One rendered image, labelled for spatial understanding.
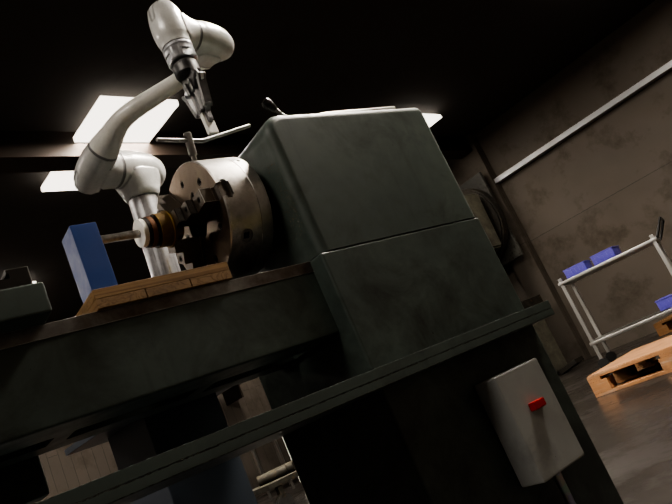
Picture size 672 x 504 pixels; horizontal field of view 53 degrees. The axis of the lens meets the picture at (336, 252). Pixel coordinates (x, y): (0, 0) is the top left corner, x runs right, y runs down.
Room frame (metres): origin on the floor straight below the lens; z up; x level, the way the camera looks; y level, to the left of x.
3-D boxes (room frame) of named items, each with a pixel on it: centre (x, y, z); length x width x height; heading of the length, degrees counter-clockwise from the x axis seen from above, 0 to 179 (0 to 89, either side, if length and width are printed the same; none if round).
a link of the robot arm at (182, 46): (1.73, 0.18, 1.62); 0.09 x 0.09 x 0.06
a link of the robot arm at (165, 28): (1.74, 0.17, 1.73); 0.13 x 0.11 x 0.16; 146
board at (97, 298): (1.45, 0.46, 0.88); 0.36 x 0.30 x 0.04; 41
